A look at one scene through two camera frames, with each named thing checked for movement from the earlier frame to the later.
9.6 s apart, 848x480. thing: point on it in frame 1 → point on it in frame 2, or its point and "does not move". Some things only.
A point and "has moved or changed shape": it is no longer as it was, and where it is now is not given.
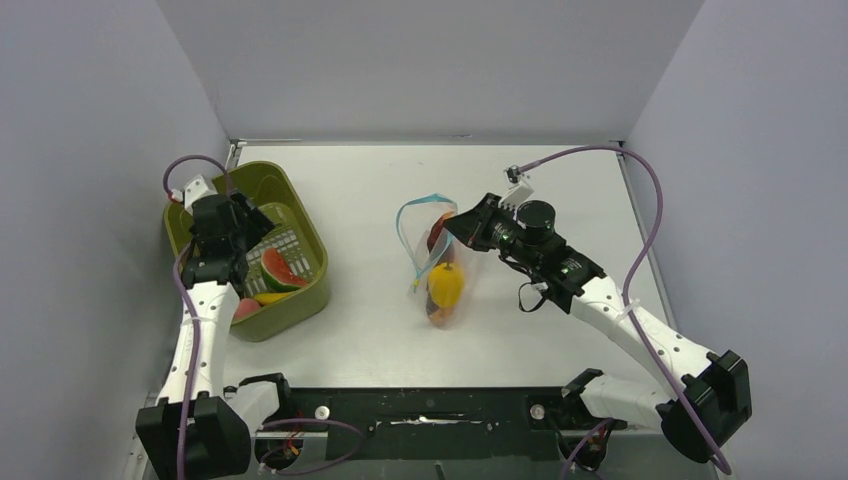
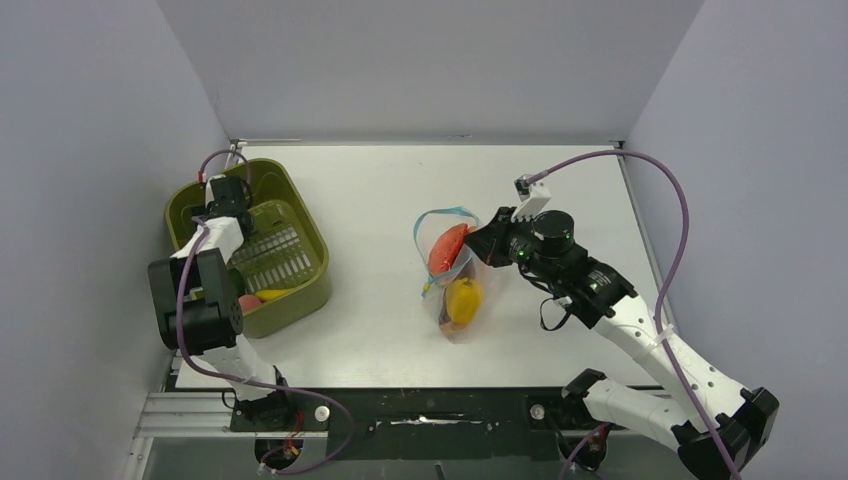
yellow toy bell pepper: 446,281 → 463,299
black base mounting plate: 434,424 does not move
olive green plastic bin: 287,282 does not move
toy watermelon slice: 277,273 → 445,248
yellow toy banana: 270,297 does not move
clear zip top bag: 445,263 has moved or changed shape
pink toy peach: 245,307 does not move
